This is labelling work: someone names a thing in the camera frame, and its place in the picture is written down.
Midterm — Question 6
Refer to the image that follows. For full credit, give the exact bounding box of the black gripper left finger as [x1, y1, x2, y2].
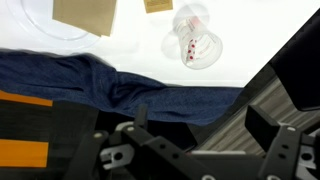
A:
[66, 103, 219, 180]

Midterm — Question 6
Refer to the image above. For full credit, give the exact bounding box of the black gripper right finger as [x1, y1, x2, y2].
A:
[244, 104, 304, 180]

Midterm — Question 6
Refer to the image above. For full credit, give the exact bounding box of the grey marker with red dots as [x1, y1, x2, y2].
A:
[184, 17, 205, 65]

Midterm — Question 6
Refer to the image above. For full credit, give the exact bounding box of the clear plastic measuring cup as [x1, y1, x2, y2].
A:
[161, 3, 224, 70]

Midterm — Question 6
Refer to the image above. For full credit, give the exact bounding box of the blue denim cloth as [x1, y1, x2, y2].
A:
[0, 49, 244, 127]

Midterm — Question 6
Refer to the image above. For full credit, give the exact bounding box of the black chair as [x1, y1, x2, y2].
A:
[49, 99, 198, 151]
[268, 8, 320, 113]

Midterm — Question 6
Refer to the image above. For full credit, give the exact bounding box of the small brown paper packet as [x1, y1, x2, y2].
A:
[143, 0, 174, 14]

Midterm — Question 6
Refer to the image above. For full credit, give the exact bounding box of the brown paper napkin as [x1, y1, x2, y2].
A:
[52, 0, 118, 38]

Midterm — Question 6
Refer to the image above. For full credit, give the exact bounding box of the clear plastic plate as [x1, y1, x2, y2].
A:
[6, 0, 101, 48]

